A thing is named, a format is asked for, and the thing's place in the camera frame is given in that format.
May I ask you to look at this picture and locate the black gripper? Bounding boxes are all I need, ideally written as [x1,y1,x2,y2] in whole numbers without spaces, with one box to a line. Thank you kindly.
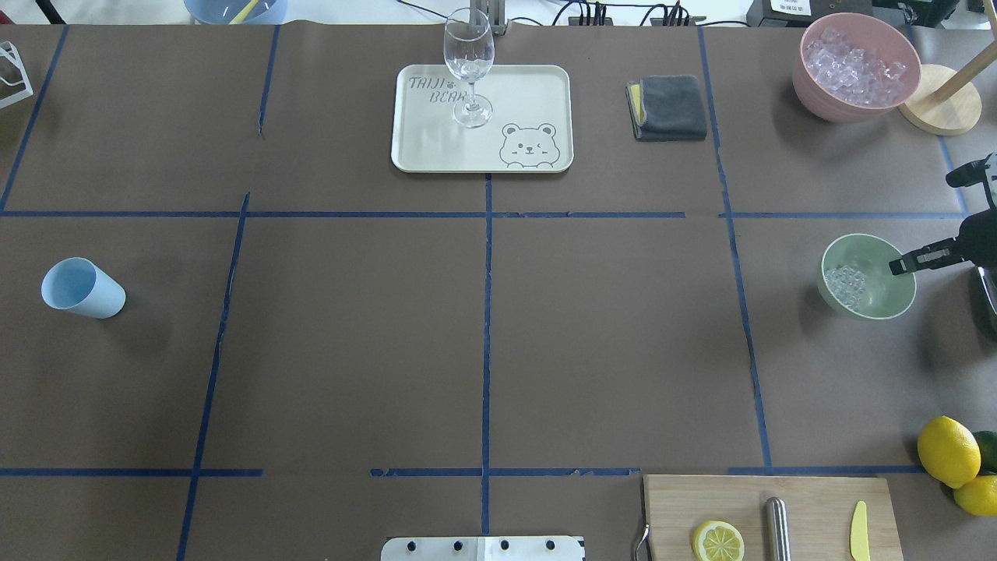
[888,210,996,276]

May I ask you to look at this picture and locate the green ceramic bowl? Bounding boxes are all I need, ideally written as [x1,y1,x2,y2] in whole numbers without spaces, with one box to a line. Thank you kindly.
[816,233,918,322]

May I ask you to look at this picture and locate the light blue plastic cup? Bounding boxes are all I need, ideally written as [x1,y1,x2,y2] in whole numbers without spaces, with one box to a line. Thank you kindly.
[41,258,127,319]

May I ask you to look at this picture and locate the pink bowl with ice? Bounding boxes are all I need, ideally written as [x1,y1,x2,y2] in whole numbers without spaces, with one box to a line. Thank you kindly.
[793,12,921,123]

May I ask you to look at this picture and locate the blue bowl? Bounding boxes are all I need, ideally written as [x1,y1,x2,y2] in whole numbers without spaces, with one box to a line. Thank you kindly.
[184,1,289,25]

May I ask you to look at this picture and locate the wooden stand with carton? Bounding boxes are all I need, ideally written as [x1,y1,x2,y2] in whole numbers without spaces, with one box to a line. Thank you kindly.
[900,41,996,137]

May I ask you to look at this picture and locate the green lime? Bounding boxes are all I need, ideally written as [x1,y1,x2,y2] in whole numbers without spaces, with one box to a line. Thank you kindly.
[972,430,997,475]

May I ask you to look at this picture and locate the yellow lemon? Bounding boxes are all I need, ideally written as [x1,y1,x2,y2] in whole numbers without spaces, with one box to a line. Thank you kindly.
[952,475,997,517]
[916,415,981,489]

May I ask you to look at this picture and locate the wooden cutting board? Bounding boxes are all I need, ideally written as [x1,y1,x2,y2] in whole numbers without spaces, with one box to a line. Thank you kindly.
[632,475,906,561]

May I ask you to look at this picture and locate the yellow plastic knife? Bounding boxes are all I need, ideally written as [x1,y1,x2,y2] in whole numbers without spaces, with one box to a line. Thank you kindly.
[850,500,870,561]

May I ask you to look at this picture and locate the half lemon slice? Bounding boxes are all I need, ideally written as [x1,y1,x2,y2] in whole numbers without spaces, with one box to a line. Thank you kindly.
[690,520,745,560]

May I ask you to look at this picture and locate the cream bear tray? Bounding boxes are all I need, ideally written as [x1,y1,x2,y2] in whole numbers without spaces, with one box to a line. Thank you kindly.
[391,65,574,174]

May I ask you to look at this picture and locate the clear wine glass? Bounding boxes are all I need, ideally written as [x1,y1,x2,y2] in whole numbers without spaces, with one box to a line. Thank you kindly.
[444,7,495,129]

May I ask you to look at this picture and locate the white cup rack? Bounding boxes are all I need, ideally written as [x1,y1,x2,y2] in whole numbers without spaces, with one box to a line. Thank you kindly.
[1,41,34,109]

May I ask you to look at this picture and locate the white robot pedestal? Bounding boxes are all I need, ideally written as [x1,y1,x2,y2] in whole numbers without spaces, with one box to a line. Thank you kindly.
[380,535,587,560]

